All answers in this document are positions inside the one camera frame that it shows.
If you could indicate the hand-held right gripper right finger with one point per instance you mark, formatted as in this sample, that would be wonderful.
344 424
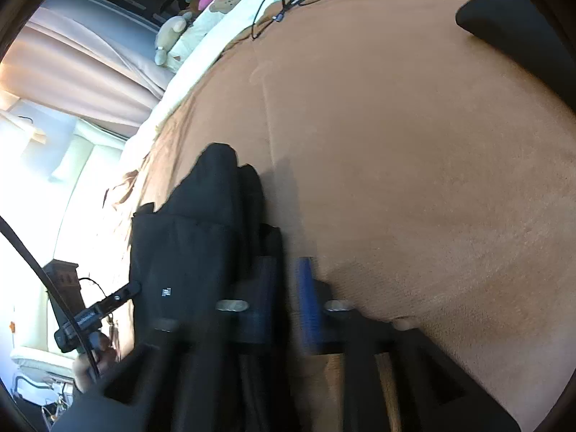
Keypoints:
307 297

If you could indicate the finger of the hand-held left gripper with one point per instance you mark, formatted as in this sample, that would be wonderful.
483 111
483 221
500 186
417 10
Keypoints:
123 293

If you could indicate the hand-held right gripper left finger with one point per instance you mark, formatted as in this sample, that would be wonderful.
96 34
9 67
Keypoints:
265 288

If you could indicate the black garment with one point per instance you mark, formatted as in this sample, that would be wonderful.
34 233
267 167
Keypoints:
198 243

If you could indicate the person's left hand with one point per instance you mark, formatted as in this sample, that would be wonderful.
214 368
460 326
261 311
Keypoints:
87 369

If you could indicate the dark wooden stand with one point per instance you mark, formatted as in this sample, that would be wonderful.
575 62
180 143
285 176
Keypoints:
63 279

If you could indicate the brown blanket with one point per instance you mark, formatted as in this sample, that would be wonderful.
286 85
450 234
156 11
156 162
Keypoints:
405 153

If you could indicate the white bedsheet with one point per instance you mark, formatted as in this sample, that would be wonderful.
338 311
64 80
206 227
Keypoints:
180 99

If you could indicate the pink curtain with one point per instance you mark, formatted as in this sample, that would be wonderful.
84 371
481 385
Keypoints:
85 72

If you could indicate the beige plush toy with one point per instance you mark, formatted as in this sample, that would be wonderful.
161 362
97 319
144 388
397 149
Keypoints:
170 38

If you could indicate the cream bear print quilt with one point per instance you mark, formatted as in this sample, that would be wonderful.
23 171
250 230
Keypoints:
225 13

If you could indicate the black cloth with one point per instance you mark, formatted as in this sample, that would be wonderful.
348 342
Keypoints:
513 22

